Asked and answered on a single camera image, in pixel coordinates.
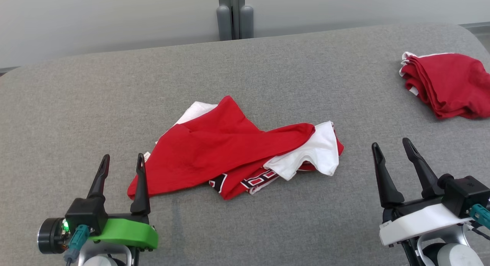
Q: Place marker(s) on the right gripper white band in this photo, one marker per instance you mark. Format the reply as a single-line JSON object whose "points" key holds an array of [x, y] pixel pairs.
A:
{"points": [[417, 222]]}

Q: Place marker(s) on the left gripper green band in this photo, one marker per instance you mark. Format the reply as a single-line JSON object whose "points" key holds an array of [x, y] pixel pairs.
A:
{"points": [[126, 233]]}

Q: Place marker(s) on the red basketball jersey white trim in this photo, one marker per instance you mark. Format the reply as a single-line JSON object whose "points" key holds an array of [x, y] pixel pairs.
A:
{"points": [[214, 151]]}

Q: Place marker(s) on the folded red garment pile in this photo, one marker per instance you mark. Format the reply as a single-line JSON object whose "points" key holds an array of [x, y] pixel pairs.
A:
{"points": [[451, 82]]}

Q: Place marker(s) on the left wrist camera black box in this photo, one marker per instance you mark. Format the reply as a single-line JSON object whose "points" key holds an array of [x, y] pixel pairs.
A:
{"points": [[86, 216]]}

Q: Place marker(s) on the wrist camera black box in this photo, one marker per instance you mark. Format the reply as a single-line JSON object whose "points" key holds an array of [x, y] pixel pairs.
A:
{"points": [[86, 216], [465, 193]]}

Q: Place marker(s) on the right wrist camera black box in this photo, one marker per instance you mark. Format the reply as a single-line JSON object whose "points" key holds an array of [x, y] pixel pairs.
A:
{"points": [[465, 193]]}

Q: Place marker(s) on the grey partition post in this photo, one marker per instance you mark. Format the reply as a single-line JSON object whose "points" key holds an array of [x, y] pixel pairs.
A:
{"points": [[234, 17]]}

